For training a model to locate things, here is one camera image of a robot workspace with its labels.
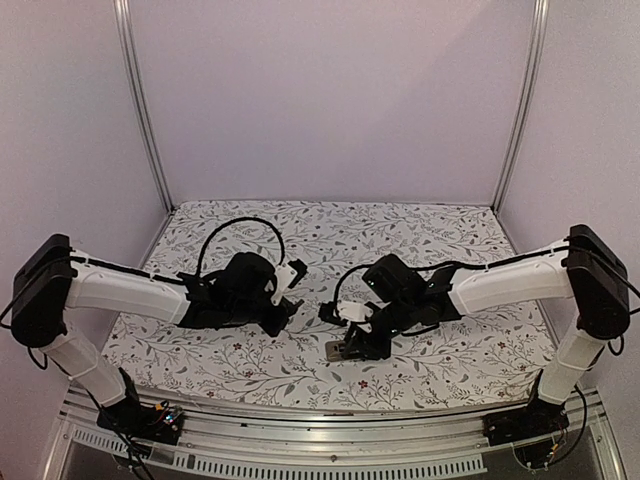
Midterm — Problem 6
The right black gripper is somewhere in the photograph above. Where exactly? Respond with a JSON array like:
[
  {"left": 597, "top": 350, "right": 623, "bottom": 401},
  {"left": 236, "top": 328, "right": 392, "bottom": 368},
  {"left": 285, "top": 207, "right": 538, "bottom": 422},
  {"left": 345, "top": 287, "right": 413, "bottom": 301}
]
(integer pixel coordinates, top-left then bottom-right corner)
[{"left": 341, "top": 295, "right": 417, "bottom": 360}]

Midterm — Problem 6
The white remote control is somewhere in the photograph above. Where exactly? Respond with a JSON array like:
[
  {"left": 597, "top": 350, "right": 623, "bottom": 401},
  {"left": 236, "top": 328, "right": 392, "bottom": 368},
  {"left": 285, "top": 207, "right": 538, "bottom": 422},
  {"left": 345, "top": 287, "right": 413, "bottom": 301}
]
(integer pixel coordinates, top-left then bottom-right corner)
[{"left": 325, "top": 341, "right": 346, "bottom": 362}]

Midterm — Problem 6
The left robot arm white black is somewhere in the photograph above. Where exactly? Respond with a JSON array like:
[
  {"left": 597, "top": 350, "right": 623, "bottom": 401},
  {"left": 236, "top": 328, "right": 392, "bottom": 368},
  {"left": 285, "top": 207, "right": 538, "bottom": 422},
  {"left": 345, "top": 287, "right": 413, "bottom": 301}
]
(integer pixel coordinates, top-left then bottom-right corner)
[{"left": 1, "top": 234, "right": 307, "bottom": 434}]

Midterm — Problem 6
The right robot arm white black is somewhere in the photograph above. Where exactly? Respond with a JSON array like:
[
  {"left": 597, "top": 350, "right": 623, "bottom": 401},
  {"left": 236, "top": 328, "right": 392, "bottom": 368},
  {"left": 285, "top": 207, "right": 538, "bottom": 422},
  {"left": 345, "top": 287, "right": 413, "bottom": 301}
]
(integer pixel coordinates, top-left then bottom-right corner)
[{"left": 335, "top": 224, "right": 635, "bottom": 436}]

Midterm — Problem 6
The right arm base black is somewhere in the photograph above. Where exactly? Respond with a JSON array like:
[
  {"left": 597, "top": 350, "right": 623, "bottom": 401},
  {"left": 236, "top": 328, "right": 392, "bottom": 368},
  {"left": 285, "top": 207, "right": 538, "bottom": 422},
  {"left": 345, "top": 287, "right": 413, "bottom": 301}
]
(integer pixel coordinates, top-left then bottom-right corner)
[{"left": 482, "top": 397, "right": 569, "bottom": 446}]

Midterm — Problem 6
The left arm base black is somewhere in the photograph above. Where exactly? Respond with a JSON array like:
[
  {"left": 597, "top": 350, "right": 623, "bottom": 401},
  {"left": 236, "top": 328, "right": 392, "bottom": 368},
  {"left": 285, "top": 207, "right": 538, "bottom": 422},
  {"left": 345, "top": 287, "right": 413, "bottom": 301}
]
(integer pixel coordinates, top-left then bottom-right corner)
[{"left": 97, "top": 368, "right": 184, "bottom": 446}]

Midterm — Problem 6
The floral patterned table mat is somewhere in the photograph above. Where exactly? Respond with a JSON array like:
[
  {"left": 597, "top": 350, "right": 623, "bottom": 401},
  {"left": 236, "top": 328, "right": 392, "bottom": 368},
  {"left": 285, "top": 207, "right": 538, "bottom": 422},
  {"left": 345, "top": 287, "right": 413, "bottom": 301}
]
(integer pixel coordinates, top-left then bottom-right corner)
[{"left": 103, "top": 201, "right": 554, "bottom": 410}]

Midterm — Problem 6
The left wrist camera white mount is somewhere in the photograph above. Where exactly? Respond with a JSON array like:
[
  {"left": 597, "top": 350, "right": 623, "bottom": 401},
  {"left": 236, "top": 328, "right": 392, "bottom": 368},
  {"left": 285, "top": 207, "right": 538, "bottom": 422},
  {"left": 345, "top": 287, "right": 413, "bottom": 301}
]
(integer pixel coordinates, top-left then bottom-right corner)
[{"left": 271, "top": 259, "right": 308, "bottom": 306}]

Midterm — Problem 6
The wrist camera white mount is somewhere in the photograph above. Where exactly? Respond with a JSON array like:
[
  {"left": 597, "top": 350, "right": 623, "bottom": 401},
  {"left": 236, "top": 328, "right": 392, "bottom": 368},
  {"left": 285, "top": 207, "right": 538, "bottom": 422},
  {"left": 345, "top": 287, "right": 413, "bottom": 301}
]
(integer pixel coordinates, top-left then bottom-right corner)
[
  {"left": 271, "top": 259, "right": 308, "bottom": 306},
  {"left": 318, "top": 301, "right": 374, "bottom": 326}
]

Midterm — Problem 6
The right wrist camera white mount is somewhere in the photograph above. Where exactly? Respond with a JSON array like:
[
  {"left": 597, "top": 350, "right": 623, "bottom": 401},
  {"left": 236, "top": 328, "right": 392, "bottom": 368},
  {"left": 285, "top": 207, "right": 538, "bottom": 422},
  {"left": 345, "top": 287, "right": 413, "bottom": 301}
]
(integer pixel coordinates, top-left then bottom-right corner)
[{"left": 318, "top": 301, "right": 374, "bottom": 326}]

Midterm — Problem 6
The right black camera cable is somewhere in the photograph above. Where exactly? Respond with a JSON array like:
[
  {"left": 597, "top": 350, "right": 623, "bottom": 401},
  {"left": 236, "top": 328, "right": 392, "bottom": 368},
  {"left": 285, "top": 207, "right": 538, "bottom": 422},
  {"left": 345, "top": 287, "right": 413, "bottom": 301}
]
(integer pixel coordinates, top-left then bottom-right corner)
[{"left": 333, "top": 263, "right": 376, "bottom": 306}]

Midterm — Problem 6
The black camera cable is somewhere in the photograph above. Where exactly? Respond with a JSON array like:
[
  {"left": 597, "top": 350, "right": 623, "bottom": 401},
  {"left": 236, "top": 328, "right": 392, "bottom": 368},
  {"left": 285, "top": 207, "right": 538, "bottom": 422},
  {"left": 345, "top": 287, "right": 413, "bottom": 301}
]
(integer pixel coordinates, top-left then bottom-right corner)
[
  {"left": 333, "top": 263, "right": 376, "bottom": 306},
  {"left": 196, "top": 217, "right": 287, "bottom": 281}
]

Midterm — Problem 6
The left black camera cable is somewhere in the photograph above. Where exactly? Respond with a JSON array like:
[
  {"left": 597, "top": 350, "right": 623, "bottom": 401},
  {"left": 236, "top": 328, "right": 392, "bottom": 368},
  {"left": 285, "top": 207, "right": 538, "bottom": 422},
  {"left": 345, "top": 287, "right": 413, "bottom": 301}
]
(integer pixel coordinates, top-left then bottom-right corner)
[{"left": 196, "top": 217, "right": 287, "bottom": 281}]

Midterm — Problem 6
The front aluminium rail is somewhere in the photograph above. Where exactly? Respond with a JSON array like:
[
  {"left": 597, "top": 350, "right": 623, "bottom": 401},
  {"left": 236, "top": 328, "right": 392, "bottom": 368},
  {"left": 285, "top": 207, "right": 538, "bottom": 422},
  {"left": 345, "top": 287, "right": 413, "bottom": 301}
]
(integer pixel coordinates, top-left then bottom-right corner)
[{"left": 43, "top": 386, "right": 629, "bottom": 479}]

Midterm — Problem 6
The left aluminium frame post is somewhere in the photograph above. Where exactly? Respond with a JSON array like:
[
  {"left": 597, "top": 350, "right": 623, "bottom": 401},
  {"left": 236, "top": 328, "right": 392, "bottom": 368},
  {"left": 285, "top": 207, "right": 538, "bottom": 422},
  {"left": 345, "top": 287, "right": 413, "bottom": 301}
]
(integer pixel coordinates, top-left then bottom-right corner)
[{"left": 113, "top": 0, "right": 175, "bottom": 214}]

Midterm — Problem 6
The aluminium frame post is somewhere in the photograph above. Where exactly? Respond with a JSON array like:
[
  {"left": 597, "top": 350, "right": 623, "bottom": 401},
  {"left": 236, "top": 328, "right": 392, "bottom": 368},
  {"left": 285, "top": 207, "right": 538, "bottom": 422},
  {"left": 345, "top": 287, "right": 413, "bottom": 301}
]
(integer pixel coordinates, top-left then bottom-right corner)
[
  {"left": 491, "top": 0, "right": 549, "bottom": 216},
  {"left": 113, "top": 0, "right": 175, "bottom": 214}
]

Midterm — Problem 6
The right aluminium frame post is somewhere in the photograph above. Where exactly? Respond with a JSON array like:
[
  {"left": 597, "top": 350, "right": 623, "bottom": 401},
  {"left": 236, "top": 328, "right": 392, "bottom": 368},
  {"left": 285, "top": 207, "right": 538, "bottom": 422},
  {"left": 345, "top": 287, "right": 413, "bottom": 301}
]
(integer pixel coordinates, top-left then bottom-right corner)
[{"left": 491, "top": 0, "right": 549, "bottom": 216}]

